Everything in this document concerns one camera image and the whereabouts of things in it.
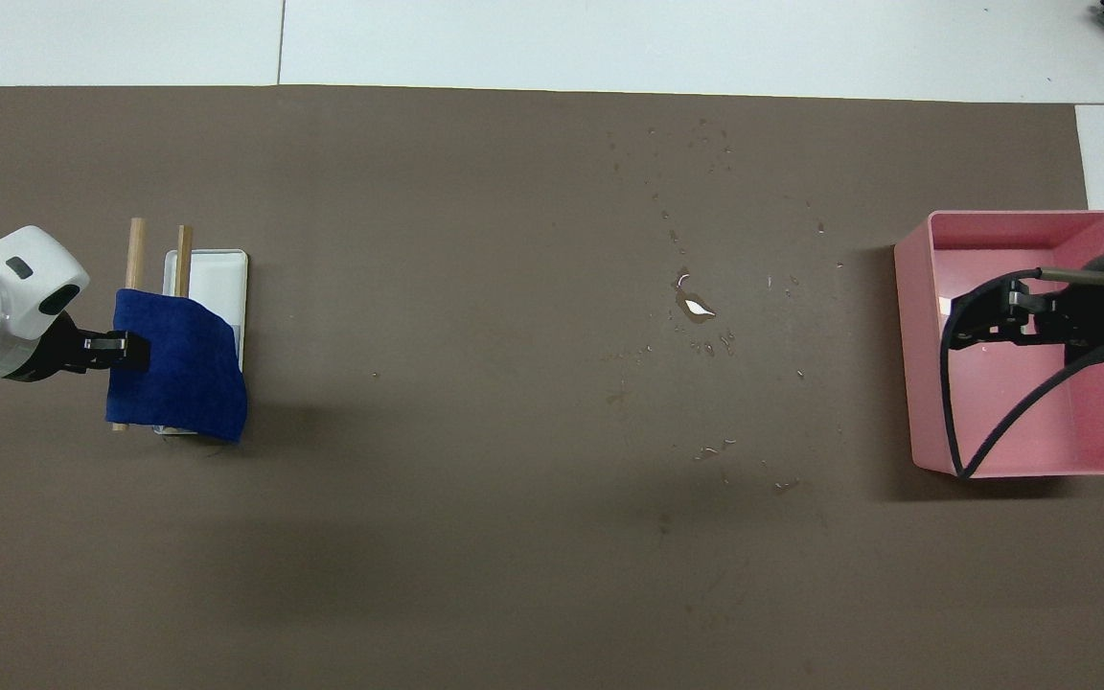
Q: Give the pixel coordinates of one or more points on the blue towel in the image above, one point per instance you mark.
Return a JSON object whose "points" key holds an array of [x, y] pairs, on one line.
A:
{"points": [[178, 374]]}

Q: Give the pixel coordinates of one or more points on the pink plastic bin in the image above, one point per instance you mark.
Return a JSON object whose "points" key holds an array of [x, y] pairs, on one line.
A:
{"points": [[1012, 383]]}

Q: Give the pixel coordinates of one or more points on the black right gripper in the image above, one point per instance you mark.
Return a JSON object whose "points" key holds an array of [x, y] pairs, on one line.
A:
{"points": [[1089, 321]]}

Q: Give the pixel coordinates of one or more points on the brown table mat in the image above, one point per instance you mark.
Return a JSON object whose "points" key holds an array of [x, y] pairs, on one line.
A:
{"points": [[475, 431]]}

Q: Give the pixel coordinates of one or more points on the water puddle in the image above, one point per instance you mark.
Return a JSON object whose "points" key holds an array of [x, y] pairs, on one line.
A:
{"points": [[699, 308]]}

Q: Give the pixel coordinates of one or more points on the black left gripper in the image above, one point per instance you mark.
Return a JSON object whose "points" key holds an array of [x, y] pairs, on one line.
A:
{"points": [[44, 347]]}

